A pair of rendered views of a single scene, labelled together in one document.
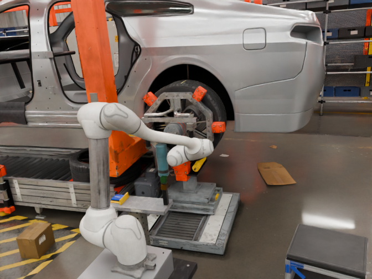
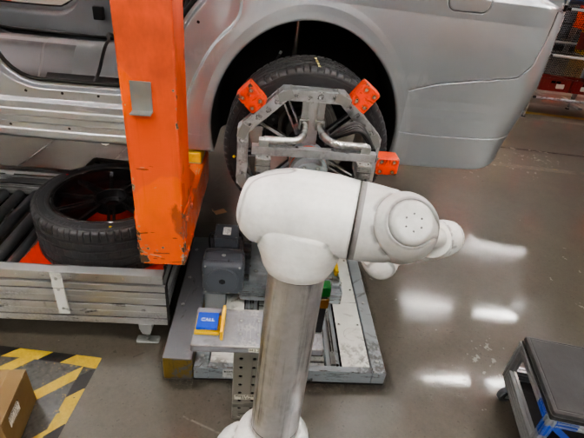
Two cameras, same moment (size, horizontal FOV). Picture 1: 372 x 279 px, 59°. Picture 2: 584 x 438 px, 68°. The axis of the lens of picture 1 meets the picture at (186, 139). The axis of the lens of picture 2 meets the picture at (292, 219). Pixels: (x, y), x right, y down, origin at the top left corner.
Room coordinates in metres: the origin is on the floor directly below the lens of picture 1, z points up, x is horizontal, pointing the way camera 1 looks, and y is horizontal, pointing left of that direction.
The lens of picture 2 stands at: (1.08, 0.71, 1.56)
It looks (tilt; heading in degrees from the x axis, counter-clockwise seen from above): 33 degrees down; 336
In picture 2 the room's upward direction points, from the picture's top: 6 degrees clockwise
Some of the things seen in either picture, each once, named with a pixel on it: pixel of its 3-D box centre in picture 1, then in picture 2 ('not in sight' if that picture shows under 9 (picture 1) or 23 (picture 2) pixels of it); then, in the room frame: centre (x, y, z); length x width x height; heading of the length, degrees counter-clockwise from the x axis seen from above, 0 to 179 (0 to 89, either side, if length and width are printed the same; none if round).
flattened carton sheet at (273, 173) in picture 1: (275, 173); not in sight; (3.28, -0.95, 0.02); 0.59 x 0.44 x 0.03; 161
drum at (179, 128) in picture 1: (175, 129); (308, 166); (2.42, 0.07, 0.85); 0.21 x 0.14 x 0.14; 161
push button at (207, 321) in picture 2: (117, 198); (208, 321); (2.10, 0.52, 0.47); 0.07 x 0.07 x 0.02; 71
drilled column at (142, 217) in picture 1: (139, 231); (247, 373); (2.06, 0.38, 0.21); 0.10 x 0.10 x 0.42; 71
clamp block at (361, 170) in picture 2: (191, 124); (361, 166); (2.24, -0.05, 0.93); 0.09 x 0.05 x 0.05; 161
